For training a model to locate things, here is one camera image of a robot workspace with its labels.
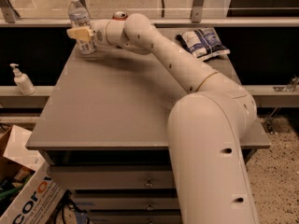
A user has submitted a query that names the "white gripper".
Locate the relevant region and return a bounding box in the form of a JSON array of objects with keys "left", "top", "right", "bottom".
[{"left": 66, "top": 20, "right": 109, "bottom": 46}]

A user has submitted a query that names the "clear blue plastic water bottle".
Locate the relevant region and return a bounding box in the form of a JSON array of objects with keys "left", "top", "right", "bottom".
[{"left": 68, "top": 0, "right": 95, "bottom": 54}]

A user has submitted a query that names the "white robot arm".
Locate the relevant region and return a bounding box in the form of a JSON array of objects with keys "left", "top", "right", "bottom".
[{"left": 67, "top": 14, "right": 260, "bottom": 224}]

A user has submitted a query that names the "white pump dispenser bottle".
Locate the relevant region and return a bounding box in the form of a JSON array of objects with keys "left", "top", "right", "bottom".
[{"left": 10, "top": 63, "right": 36, "bottom": 95}]

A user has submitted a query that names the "red soda can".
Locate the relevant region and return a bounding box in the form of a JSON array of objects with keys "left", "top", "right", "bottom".
[{"left": 112, "top": 11, "right": 128, "bottom": 21}]

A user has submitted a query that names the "grey drawer cabinet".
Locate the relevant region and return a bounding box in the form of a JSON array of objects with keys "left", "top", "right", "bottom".
[{"left": 25, "top": 27, "right": 271, "bottom": 224}]

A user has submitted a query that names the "blue white snack bag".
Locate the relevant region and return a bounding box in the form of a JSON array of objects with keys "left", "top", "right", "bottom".
[{"left": 176, "top": 28, "right": 230, "bottom": 61}]

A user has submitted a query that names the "top drawer knob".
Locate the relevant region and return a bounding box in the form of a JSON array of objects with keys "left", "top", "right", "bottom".
[{"left": 145, "top": 178, "right": 154, "bottom": 189}]

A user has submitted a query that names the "drawer knob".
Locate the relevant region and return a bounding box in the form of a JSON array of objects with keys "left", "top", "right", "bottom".
[
  {"left": 145, "top": 178, "right": 154, "bottom": 189},
  {"left": 146, "top": 203, "right": 154, "bottom": 211}
]

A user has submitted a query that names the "white cardboard box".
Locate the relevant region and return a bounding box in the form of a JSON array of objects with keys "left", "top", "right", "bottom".
[{"left": 0, "top": 125, "right": 64, "bottom": 224}]

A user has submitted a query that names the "metal clamp bracket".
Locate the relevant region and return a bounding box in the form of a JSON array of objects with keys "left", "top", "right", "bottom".
[{"left": 274, "top": 76, "right": 299, "bottom": 92}]

